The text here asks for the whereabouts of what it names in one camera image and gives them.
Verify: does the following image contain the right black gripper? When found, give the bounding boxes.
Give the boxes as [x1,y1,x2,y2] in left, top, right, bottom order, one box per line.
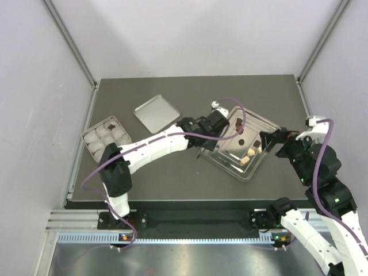
[259,126,317,185]

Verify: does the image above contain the white chocolate piece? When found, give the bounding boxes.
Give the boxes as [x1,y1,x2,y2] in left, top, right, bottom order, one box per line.
[248,148,255,156]

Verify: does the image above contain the white chocolate block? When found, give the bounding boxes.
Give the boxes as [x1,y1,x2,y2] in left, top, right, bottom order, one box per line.
[240,156,250,166]

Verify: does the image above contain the metal tongs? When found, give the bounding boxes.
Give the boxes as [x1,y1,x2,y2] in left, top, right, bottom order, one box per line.
[194,147,206,159]

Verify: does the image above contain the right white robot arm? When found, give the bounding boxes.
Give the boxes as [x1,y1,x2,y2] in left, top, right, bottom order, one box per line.
[260,128,367,275]

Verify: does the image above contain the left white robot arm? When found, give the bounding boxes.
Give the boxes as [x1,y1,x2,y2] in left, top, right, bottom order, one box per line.
[99,107,229,228]

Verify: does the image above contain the dark heart chocolate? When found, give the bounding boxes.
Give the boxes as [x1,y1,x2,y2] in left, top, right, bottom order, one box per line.
[235,118,243,126]

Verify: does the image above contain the brown cube chocolate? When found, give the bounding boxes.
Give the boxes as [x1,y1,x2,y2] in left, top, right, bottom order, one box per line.
[236,126,244,135]

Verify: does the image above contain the large steel tray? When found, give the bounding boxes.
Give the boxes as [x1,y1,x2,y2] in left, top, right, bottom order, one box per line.
[202,106,279,182]

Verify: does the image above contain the silver tin lid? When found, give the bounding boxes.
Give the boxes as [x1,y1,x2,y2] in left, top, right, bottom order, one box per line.
[133,95,181,134]

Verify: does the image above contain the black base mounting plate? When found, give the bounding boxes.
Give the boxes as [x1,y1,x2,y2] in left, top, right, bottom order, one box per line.
[98,208,282,232]

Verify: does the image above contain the pink tin box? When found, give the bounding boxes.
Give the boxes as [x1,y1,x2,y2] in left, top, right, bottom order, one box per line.
[81,116,132,163]

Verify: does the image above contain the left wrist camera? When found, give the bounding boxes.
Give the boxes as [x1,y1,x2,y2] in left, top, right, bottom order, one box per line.
[211,101,229,118]

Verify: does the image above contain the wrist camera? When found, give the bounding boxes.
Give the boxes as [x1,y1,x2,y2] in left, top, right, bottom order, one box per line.
[296,116,329,141]
[211,101,229,118]

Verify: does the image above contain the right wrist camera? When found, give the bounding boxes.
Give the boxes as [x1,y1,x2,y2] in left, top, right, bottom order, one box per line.
[296,116,329,141]

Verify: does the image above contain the left aluminium frame post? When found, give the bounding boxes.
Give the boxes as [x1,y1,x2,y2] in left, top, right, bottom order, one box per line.
[43,0,100,87]

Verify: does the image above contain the aluminium frame post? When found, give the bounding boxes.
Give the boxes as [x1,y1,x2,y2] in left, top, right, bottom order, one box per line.
[296,0,352,85]
[43,0,100,87]

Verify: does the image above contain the right aluminium frame post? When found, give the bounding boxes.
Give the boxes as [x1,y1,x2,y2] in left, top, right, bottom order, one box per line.
[296,0,352,85]

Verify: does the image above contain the aluminium cable duct rail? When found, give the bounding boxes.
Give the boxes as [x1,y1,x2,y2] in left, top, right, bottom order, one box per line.
[57,232,292,245]

